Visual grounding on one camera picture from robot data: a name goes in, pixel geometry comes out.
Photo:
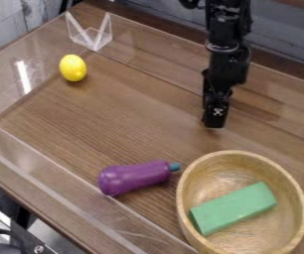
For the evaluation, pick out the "purple toy eggplant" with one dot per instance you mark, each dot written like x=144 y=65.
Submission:
x=121 y=179

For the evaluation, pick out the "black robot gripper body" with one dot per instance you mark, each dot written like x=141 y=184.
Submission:
x=227 y=71

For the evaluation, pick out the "yellow toy lemon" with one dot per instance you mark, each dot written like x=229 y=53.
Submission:
x=73 y=68

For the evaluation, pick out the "green rectangular block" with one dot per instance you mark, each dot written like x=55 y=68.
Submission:
x=232 y=208

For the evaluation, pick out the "brown wooden bowl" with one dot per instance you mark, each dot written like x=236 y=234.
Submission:
x=221 y=172

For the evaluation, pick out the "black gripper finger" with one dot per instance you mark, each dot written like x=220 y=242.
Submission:
x=216 y=112

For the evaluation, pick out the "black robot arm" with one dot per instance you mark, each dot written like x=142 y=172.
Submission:
x=228 y=22

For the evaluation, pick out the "clear acrylic corner bracket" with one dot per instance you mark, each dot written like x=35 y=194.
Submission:
x=91 y=38

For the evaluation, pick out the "clear acrylic tray walls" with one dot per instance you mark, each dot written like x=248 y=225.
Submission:
x=134 y=112

